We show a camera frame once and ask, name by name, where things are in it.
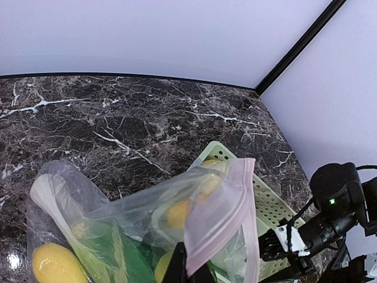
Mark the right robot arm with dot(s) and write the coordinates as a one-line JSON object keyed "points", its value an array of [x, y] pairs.
{"points": [[339, 202]]}

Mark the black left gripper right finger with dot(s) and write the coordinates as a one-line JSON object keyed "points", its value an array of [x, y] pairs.
{"points": [[202, 275]]}

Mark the green lime toy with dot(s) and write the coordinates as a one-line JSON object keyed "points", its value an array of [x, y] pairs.
{"points": [[162, 266]]}

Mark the green bok choy toy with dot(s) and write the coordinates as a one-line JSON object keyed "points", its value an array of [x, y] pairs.
{"points": [[105, 253]]}

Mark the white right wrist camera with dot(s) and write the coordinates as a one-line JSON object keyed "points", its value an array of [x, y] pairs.
{"points": [[291, 243]]}

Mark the clear dotted zip top bag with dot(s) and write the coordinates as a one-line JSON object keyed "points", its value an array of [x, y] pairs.
{"points": [[220, 231]]}

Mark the right black frame post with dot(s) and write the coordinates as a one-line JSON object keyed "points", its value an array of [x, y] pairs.
{"points": [[308, 36]]}

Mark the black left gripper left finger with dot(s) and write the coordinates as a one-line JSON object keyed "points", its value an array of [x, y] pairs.
{"points": [[176, 270]]}

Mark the light green plastic basket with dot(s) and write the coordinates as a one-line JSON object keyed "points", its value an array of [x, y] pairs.
{"points": [[270, 208]]}

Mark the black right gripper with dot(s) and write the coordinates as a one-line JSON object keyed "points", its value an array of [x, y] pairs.
{"points": [[298, 266]]}

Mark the yellow lemon toy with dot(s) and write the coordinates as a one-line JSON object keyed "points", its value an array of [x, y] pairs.
{"points": [[54, 263]]}

